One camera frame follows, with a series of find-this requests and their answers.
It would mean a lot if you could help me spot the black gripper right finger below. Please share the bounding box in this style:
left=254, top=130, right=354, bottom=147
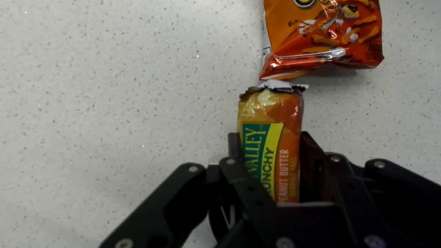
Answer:
left=276, top=132, right=441, bottom=248

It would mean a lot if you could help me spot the yellow granola snack bar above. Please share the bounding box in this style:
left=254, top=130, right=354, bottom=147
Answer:
left=237, top=80, right=307, bottom=204

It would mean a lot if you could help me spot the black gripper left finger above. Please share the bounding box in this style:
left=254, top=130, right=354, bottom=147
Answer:
left=99, top=132, right=276, bottom=248

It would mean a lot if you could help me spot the orange chips bag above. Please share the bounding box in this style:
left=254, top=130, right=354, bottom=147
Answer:
left=259, top=0, right=385, bottom=80

